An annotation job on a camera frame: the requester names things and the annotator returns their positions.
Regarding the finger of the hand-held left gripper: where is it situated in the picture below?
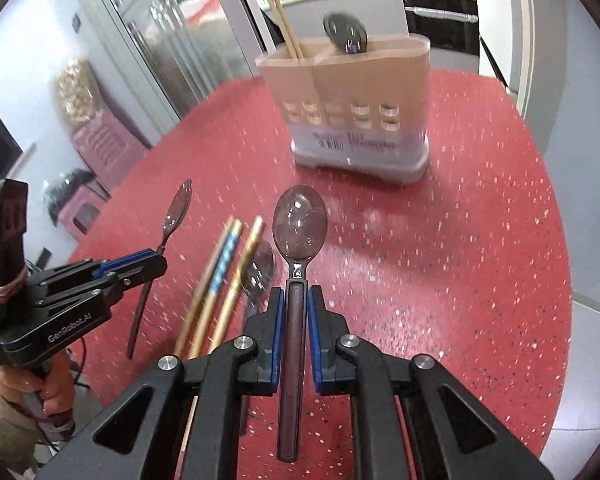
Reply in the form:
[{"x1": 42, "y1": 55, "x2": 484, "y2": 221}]
[
  {"x1": 27, "y1": 249, "x2": 168, "y2": 291},
  {"x1": 32, "y1": 266, "x2": 168, "y2": 309}
]

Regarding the glass sliding door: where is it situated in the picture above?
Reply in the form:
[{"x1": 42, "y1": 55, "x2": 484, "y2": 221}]
[{"x1": 62, "y1": 0, "x2": 276, "y2": 126}]

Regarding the dark mesh bag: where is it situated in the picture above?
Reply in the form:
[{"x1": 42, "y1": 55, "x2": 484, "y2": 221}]
[{"x1": 42, "y1": 169, "x2": 98, "y2": 221}]

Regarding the person's left hand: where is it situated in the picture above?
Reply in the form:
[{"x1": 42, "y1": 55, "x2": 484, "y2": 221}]
[{"x1": 0, "y1": 357, "x2": 78, "y2": 433}]

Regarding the blue patterned golden chopstick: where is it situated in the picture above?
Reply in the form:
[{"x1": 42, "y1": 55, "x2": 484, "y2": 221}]
[{"x1": 187, "y1": 218, "x2": 243, "y2": 361}]

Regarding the beige plastic cutlery holder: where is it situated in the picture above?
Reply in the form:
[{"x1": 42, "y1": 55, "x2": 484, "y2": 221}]
[{"x1": 255, "y1": 32, "x2": 431, "y2": 184}]

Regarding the bag of nuts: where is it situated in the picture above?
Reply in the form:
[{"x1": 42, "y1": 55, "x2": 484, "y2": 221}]
[{"x1": 50, "y1": 57, "x2": 103, "y2": 128}]

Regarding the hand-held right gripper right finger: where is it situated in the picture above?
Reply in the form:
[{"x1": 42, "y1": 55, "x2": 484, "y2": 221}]
[{"x1": 307, "y1": 285, "x2": 553, "y2": 480}]

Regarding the yellow patterned golden chopstick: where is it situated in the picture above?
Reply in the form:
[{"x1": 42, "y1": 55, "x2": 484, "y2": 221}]
[{"x1": 177, "y1": 216, "x2": 265, "y2": 468}]

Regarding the black cable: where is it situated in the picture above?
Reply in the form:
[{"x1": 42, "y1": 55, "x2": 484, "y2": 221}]
[{"x1": 67, "y1": 335, "x2": 93, "y2": 391}]

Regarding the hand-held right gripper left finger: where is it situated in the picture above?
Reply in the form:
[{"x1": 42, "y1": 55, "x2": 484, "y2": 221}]
[{"x1": 35, "y1": 286, "x2": 286, "y2": 480}]

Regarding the black built-in oven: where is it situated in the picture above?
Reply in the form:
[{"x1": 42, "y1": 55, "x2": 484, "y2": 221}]
[{"x1": 401, "y1": 0, "x2": 481, "y2": 56}]

